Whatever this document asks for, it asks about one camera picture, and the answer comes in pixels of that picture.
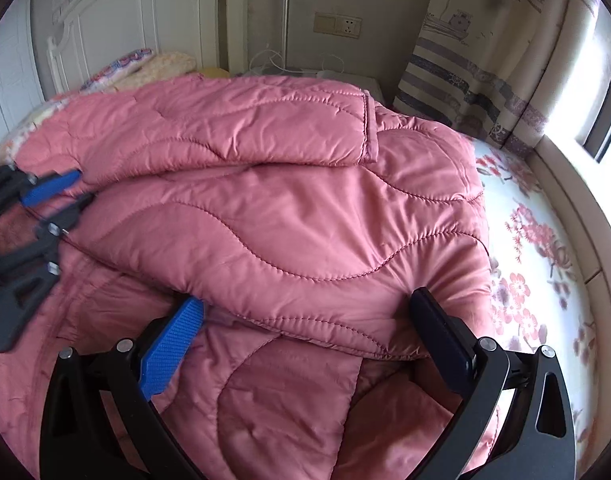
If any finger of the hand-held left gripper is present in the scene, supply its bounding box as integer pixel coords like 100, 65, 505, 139
0, 162, 82, 233
0, 191, 97, 354

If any white wall socket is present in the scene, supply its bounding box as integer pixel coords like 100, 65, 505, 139
335, 12, 362, 40

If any pink quilted jacket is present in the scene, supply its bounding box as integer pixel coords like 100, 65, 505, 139
0, 74, 501, 480

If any colourful patterned pillow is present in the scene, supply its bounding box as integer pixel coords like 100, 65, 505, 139
80, 47, 154, 93

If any floral bed cover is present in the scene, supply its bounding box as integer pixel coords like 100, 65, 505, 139
0, 92, 603, 478

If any white wardrobe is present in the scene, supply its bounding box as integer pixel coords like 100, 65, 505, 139
0, 0, 44, 131

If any cream fluffy pillow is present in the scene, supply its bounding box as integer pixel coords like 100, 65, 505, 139
113, 51, 199, 92

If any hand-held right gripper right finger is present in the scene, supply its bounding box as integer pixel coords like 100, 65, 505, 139
408, 286, 576, 480

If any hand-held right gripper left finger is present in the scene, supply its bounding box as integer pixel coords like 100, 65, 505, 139
40, 296, 206, 480

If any boat print curtain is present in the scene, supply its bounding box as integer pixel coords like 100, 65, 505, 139
393, 0, 609, 153

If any white looped cable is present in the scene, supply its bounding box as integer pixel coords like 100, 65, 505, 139
248, 49, 286, 77

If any white wooden headboard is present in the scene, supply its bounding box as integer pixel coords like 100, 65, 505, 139
46, 0, 231, 96

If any beige wall switch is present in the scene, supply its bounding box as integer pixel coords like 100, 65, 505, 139
313, 10, 337, 38

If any white charger with cable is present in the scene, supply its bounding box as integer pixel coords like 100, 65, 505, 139
319, 54, 347, 75

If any white nightstand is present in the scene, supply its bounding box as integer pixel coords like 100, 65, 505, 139
236, 67, 386, 103

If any window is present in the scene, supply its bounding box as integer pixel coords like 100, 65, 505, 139
565, 0, 611, 161

